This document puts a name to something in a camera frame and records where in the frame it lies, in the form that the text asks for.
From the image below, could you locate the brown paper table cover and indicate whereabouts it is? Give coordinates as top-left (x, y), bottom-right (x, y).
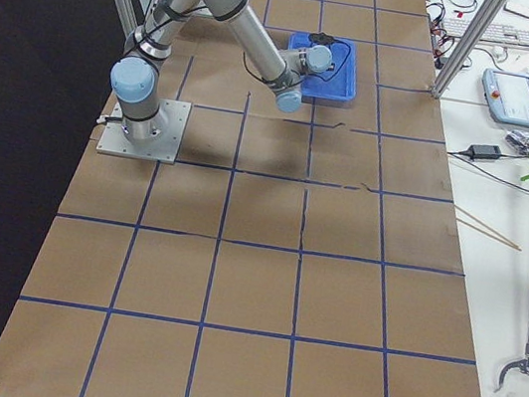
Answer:
top-left (0, 0), bottom-right (480, 397)

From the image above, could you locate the blue plastic tray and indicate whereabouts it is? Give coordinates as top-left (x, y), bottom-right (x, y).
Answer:
top-left (301, 38), bottom-right (357, 108)

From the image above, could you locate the blue teach pendant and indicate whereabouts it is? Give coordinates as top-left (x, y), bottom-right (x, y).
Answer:
top-left (481, 68), bottom-right (529, 128)

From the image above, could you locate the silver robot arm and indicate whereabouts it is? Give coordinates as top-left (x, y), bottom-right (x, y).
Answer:
top-left (110, 0), bottom-right (333, 145)

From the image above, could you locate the aluminium frame post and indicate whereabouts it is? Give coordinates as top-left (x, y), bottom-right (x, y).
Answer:
top-left (431, 0), bottom-right (506, 99)

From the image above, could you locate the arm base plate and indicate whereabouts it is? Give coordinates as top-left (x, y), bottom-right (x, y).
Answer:
top-left (96, 99), bottom-right (192, 165)

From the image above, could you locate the wooden chopstick pair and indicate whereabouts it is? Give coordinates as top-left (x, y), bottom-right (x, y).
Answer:
top-left (453, 205), bottom-right (521, 251)

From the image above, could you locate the black power adapter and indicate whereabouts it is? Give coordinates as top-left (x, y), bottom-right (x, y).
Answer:
top-left (467, 144), bottom-right (502, 161)

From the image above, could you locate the white keyboard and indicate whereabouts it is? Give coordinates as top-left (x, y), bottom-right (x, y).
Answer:
top-left (441, 17), bottom-right (529, 49)

